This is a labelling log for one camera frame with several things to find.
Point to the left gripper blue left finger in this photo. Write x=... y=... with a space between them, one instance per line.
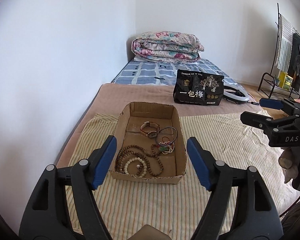
x=101 y=160

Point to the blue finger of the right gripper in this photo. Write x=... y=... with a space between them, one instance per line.
x=271 y=103
x=256 y=120

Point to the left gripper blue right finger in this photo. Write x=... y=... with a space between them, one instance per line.
x=202 y=161

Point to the brown leather wrist watch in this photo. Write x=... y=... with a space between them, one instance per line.
x=149 y=129

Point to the red string jade pendant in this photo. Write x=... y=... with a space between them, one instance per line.
x=166 y=146

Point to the gloved right hand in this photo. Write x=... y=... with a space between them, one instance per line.
x=289 y=161

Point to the black metal clothes rack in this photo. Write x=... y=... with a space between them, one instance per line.
x=269 y=83

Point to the yellow green box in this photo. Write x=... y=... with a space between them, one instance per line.
x=285 y=81

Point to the brown cardboard tray box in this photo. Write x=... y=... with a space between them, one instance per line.
x=137 y=157

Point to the dark hanging clothes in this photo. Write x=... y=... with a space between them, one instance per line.
x=295 y=52

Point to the brown bed blanket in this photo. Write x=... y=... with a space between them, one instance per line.
x=112 y=98

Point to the striped hanging cloth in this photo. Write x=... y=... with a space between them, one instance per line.
x=284 y=44

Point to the black snack bag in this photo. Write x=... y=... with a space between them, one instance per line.
x=198 y=88

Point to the blue plaid mattress sheet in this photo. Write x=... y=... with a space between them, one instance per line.
x=164 y=74

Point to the folded floral quilt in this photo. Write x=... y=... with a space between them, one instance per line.
x=167 y=46

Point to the white ring light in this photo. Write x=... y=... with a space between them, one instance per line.
x=237 y=95

